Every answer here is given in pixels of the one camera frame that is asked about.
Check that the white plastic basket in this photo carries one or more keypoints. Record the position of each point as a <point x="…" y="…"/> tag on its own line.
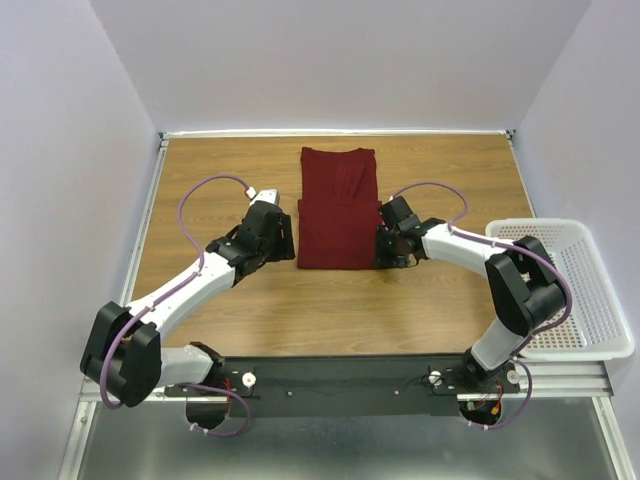
<point x="597" y="329"/>

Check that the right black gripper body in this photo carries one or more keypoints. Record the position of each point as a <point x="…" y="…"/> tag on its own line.
<point x="388" y="250"/>

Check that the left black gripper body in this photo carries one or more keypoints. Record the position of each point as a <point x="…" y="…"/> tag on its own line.
<point x="268" y="250"/>

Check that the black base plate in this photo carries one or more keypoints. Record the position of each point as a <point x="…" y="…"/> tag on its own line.
<point x="352" y="386"/>

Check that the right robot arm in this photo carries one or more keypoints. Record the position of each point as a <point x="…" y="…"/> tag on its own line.
<point x="526" y="288"/>

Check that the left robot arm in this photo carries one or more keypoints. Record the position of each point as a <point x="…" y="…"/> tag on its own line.
<point x="125" y="354"/>

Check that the dark red t shirt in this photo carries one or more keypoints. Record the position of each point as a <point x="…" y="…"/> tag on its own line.
<point x="338" y="210"/>

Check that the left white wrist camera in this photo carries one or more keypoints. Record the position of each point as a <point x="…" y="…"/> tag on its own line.
<point x="270" y="196"/>

